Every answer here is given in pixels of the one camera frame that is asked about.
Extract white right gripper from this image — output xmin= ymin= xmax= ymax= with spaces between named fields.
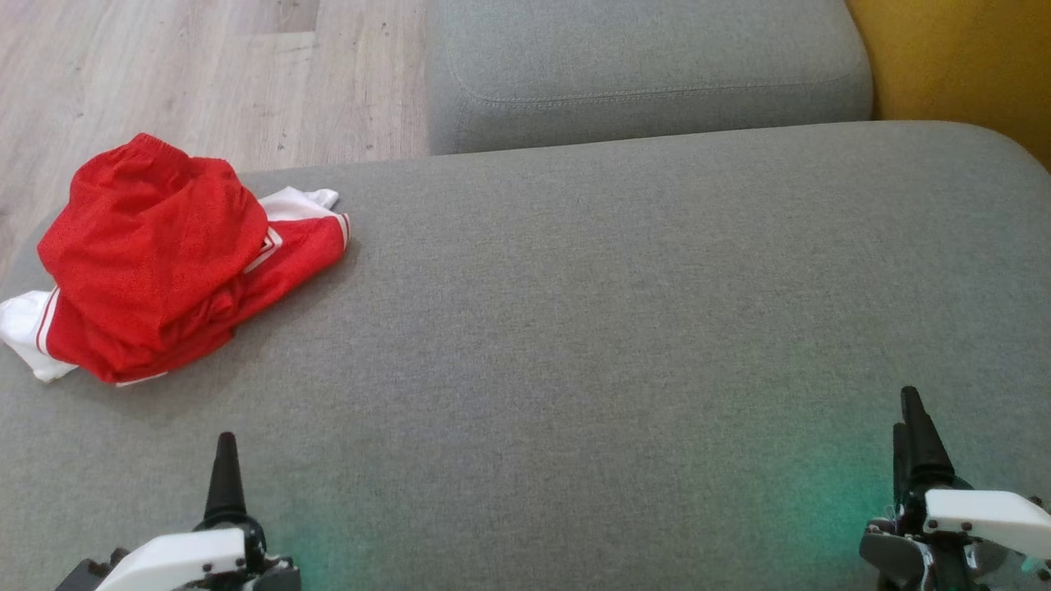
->
xmin=860 ymin=386 xmax=1051 ymax=591

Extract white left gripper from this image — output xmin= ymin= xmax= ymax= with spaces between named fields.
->
xmin=56 ymin=433 xmax=301 ymax=591

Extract red jersey with white sleeves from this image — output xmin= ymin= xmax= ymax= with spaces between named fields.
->
xmin=0 ymin=187 xmax=352 ymax=387

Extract red shorts with white band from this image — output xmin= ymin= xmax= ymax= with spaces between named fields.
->
xmin=37 ymin=133 xmax=270 ymax=331

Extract large grey sofa seat cushion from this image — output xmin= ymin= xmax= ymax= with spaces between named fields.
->
xmin=0 ymin=121 xmax=1051 ymax=591

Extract yellow sofa back cushion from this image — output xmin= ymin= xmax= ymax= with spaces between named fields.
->
xmin=846 ymin=0 xmax=1051 ymax=172

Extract small grey sofa seat cushion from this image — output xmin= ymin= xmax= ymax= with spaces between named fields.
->
xmin=425 ymin=0 xmax=874 ymax=157

